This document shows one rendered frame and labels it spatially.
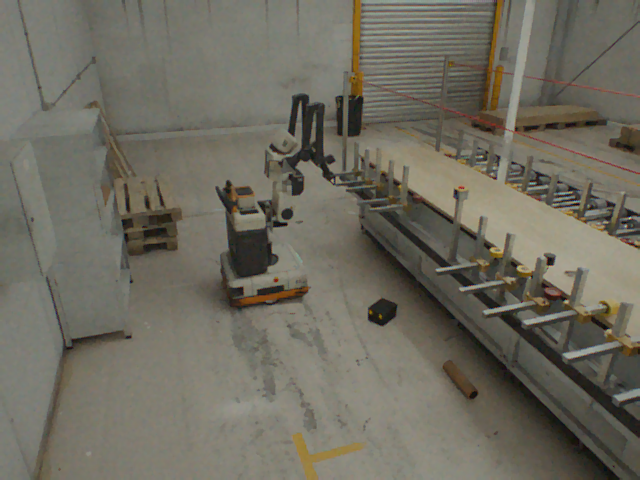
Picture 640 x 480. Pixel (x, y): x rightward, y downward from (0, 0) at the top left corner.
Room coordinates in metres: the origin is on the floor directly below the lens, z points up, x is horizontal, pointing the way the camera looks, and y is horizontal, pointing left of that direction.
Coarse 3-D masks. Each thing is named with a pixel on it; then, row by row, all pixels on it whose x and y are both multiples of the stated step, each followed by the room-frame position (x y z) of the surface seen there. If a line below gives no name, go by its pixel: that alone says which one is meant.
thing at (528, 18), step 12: (528, 0) 4.01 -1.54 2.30; (528, 12) 3.99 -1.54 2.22; (528, 24) 3.99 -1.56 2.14; (528, 36) 4.00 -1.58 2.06; (516, 72) 4.01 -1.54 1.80; (516, 84) 3.99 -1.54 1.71; (516, 96) 4.00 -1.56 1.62; (516, 108) 4.00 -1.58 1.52; (504, 132) 4.03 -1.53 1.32; (504, 144) 4.01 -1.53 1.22; (504, 156) 3.99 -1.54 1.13; (504, 168) 4.00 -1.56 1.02; (504, 180) 4.00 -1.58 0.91
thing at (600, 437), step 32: (384, 192) 4.42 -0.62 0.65; (384, 224) 4.45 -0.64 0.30; (448, 224) 3.36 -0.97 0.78; (416, 256) 3.76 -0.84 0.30; (448, 288) 3.32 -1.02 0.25; (544, 288) 2.41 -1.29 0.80; (480, 320) 2.91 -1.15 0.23; (576, 320) 2.16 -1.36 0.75; (512, 352) 2.53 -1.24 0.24; (544, 384) 2.29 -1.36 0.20; (576, 416) 2.05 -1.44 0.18; (608, 448) 1.84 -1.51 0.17
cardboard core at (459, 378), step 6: (444, 366) 2.63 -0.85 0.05; (450, 366) 2.60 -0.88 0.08; (456, 366) 2.60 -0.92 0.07; (450, 372) 2.56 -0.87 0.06; (456, 372) 2.53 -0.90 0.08; (456, 378) 2.50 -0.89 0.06; (462, 378) 2.48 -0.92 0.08; (462, 384) 2.43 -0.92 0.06; (468, 384) 2.42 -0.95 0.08; (462, 390) 2.41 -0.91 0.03; (468, 390) 2.38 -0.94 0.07; (474, 390) 2.37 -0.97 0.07; (468, 396) 2.36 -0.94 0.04; (474, 396) 2.38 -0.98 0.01
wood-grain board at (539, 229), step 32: (384, 160) 4.65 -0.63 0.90; (416, 160) 4.65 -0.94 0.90; (448, 160) 4.65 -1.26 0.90; (416, 192) 3.74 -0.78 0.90; (448, 192) 3.74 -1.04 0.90; (480, 192) 3.74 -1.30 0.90; (512, 192) 3.74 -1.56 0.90; (512, 224) 3.09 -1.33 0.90; (544, 224) 3.09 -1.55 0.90; (576, 224) 3.09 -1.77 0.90; (512, 256) 2.61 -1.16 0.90; (576, 256) 2.61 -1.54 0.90; (608, 256) 2.61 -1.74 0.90; (608, 288) 2.24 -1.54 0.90; (608, 320) 1.95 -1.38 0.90
